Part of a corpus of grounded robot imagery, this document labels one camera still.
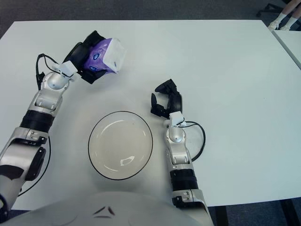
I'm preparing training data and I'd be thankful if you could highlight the white plate black rim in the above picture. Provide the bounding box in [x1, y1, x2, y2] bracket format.
[88, 111, 154, 180]

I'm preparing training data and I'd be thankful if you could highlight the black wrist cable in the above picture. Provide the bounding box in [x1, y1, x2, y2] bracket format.
[184, 121, 206, 162]
[35, 53, 62, 90]

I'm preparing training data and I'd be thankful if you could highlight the person leg white sock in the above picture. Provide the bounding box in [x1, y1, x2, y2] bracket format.
[279, 7, 301, 31]
[268, 0, 294, 30]

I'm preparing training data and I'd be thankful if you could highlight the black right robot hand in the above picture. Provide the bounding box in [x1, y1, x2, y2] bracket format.
[150, 79, 183, 118]

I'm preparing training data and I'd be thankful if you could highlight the black office chair base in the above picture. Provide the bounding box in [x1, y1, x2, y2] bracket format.
[256, 0, 286, 17]

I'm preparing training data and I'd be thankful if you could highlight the purple tissue paper pack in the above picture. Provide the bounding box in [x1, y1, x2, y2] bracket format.
[84, 37, 127, 74]

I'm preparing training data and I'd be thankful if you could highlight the white side table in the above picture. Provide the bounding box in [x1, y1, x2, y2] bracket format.
[271, 29, 301, 70]

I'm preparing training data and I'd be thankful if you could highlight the black left elbow cable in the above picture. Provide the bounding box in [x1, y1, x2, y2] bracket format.
[17, 137, 52, 197]

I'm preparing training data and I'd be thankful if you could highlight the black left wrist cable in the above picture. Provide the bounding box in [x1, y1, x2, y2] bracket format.
[35, 53, 62, 90]

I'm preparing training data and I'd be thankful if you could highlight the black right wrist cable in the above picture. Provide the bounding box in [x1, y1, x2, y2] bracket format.
[184, 121, 206, 162]

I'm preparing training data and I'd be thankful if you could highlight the grey robot torso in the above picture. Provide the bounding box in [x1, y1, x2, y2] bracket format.
[4, 191, 210, 226]

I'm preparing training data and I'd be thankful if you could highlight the dark table leg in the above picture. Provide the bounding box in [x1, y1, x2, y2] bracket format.
[216, 206, 229, 226]
[281, 200, 296, 226]

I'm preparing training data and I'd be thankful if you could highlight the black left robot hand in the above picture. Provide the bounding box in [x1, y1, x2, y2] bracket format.
[63, 30, 111, 85]

